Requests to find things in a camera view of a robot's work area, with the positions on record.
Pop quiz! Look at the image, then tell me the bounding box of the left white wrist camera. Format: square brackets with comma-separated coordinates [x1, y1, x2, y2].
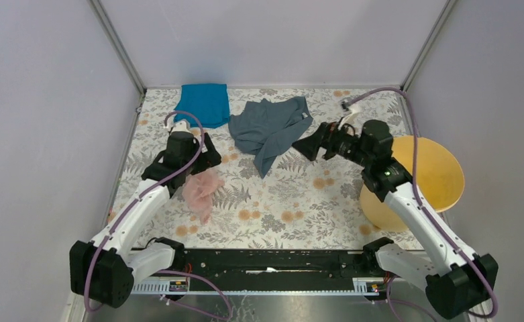
[167, 119, 192, 134]

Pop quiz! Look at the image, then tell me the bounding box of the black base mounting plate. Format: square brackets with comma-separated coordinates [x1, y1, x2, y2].
[153, 248, 392, 290]

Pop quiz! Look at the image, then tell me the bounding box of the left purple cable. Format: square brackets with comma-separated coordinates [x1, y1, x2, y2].
[83, 110, 206, 314]

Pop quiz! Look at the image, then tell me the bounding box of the right aluminium corner post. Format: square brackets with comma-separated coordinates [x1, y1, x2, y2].
[401, 0, 458, 91]

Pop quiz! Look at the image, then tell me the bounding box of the yellow round trash bin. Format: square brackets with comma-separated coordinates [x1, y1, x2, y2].
[360, 138, 465, 232]

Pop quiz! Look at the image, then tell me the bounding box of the grey crumpled shirt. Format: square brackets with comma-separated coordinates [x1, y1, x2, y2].
[228, 97, 313, 178]

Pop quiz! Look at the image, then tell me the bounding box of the floral patterned table mat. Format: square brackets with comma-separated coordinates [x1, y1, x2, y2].
[110, 89, 422, 250]

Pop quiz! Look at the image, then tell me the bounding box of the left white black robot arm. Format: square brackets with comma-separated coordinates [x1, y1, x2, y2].
[69, 130, 221, 308]

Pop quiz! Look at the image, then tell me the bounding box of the aluminium corner post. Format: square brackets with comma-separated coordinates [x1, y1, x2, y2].
[87, 0, 146, 97]
[401, 0, 458, 91]

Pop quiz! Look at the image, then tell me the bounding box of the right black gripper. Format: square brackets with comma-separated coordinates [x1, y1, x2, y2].
[291, 117, 372, 168]

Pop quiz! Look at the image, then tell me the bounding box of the left aluminium corner post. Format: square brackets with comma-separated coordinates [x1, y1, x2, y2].
[87, 0, 146, 97]

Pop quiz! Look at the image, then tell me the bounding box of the folded blue cloth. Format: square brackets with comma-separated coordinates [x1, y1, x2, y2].
[174, 83, 230, 129]

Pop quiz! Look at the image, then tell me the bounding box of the pink plastic trash bag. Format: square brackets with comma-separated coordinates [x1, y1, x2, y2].
[182, 168, 224, 225]

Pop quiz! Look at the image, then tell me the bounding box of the perforated metal cable rail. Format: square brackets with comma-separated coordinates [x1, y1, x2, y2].
[132, 275, 380, 297]

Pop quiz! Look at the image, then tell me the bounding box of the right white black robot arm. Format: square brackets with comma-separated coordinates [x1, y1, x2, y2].
[292, 120, 499, 319]

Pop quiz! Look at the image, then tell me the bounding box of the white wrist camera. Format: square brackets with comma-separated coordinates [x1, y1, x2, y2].
[337, 101, 362, 130]
[167, 119, 192, 134]

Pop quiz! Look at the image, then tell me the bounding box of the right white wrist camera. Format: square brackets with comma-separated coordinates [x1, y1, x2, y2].
[337, 101, 362, 130]

